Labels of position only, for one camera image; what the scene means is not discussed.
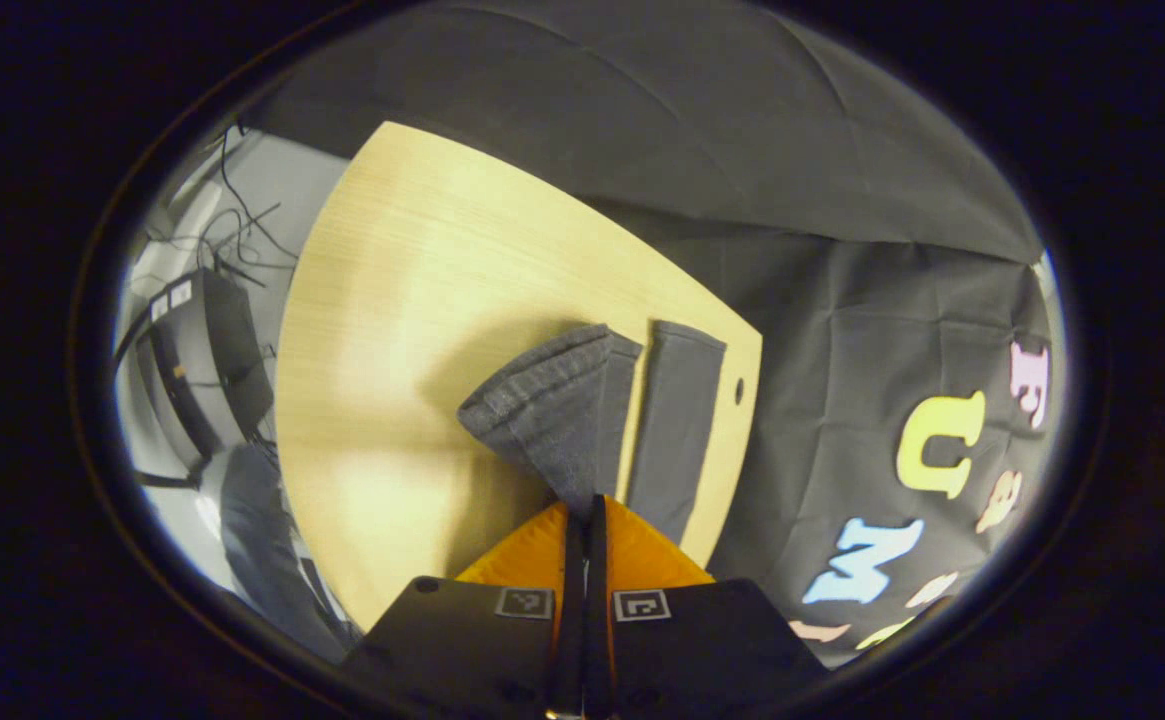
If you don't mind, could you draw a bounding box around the person's leg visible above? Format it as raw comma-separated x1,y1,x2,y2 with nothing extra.
220,445,358,661

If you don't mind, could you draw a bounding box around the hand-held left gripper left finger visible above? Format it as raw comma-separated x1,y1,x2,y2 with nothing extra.
342,500,584,720

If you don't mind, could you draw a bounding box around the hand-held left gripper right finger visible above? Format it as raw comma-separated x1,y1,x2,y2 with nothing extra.
586,494,833,720

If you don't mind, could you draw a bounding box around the bundle of black cables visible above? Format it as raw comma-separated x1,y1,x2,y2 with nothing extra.
142,125,299,291

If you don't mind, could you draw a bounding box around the black backdrop cloth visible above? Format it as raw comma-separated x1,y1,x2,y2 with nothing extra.
262,0,1068,671

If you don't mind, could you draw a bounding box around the black computer case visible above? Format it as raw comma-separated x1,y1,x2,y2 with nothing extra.
137,267,275,491

